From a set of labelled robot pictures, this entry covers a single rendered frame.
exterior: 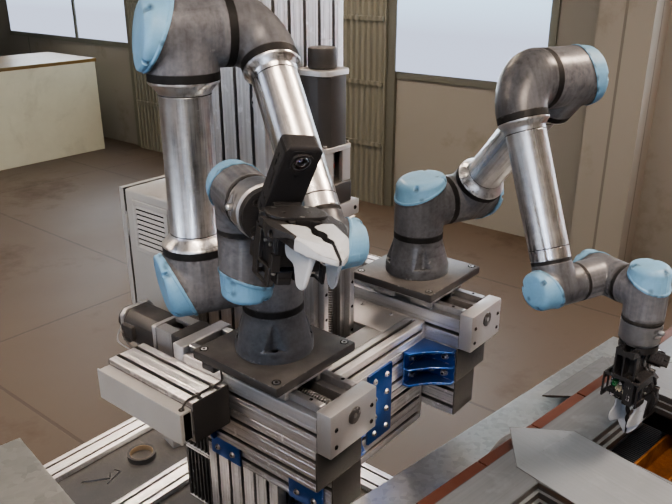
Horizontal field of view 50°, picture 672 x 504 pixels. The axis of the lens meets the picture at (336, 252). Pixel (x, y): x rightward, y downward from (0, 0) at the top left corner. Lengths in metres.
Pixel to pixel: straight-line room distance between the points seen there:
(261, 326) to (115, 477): 1.27
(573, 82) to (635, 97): 2.93
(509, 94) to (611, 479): 0.72
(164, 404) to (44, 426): 1.80
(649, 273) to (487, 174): 0.46
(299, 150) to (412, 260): 0.94
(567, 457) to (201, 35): 1.00
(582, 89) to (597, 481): 0.72
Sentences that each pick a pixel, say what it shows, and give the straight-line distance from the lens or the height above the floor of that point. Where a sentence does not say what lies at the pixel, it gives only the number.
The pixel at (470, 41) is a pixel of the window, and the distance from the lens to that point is 5.03.
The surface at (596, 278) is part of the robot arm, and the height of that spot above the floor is 1.18.
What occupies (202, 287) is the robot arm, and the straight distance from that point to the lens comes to 1.26.
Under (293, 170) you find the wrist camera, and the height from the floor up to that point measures 1.51.
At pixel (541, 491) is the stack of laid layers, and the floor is 0.84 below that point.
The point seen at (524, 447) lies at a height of 0.86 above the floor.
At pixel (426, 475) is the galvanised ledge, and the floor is 0.68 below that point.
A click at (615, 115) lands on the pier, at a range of 4.43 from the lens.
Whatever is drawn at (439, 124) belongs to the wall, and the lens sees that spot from 5.24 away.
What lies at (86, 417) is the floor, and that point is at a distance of 3.22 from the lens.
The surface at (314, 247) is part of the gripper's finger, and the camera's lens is 0.73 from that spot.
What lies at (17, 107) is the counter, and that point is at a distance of 7.22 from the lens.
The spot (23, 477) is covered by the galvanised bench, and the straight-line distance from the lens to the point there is 1.16.
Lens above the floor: 1.72
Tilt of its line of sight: 22 degrees down
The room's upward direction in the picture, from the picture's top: straight up
